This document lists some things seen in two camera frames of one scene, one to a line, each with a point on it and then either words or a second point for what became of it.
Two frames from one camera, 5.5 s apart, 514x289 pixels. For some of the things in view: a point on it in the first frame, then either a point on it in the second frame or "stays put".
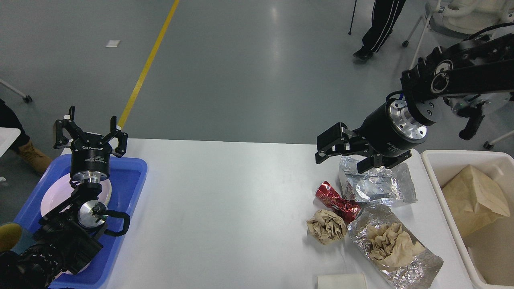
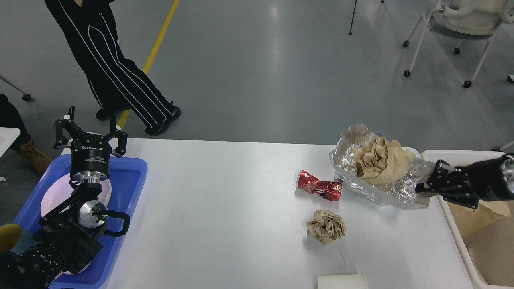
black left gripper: (90, 158) stays put
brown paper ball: (326, 227) stays put
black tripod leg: (349, 33) stays put
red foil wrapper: (326, 195) to (331, 190)
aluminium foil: (423, 267) to (400, 194)
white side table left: (8, 135) stays put
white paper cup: (353, 281) stays put
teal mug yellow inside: (10, 234) stays put
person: (384, 14) to (118, 82)
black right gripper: (390, 131) to (493, 180)
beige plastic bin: (487, 256) stays put
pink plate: (60, 190) stays put
